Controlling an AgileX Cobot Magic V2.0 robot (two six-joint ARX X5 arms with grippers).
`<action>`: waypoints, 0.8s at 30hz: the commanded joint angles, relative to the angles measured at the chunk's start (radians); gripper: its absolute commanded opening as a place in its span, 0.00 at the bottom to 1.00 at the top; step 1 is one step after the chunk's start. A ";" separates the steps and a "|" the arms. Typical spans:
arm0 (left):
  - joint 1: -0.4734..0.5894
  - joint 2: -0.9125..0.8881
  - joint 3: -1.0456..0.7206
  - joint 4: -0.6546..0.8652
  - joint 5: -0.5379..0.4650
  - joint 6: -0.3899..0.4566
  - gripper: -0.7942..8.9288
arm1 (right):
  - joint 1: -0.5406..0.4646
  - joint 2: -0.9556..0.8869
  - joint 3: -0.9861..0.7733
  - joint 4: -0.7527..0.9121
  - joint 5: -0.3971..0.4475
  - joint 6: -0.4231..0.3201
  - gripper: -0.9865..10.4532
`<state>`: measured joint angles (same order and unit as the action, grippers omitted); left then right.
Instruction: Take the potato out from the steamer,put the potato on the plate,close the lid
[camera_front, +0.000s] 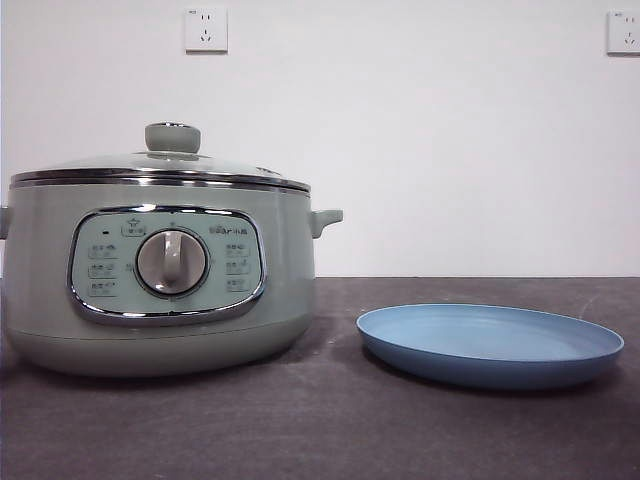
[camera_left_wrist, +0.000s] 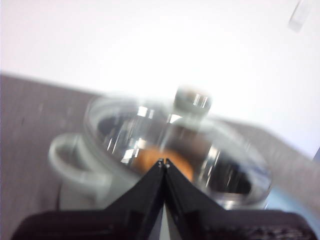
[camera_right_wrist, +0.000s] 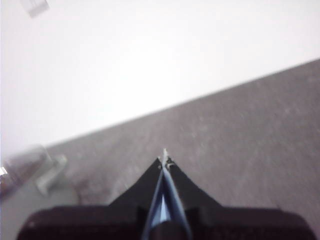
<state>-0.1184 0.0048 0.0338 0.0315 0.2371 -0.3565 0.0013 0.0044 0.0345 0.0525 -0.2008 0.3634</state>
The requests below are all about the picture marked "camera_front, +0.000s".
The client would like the glass lid with green knob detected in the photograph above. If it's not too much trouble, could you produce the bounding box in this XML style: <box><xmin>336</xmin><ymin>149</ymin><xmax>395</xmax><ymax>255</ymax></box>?
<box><xmin>10</xmin><ymin>121</ymin><xmax>312</xmax><ymax>193</ymax></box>

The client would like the pale green electric steamer pot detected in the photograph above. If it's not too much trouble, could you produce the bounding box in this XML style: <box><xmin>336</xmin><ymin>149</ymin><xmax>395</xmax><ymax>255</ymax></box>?
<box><xmin>0</xmin><ymin>175</ymin><xmax>344</xmax><ymax>378</ymax></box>

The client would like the blue round plate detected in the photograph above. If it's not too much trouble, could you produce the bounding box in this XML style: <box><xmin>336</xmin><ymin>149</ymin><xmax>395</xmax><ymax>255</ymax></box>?
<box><xmin>355</xmin><ymin>301</ymin><xmax>626</xmax><ymax>391</ymax></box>

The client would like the white wall socket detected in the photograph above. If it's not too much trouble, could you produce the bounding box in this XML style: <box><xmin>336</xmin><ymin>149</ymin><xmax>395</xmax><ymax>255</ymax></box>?
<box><xmin>185</xmin><ymin>6</ymin><xmax>229</xmax><ymax>55</ymax></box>
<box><xmin>606</xmin><ymin>9</ymin><xmax>640</xmax><ymax>56</ymax></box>

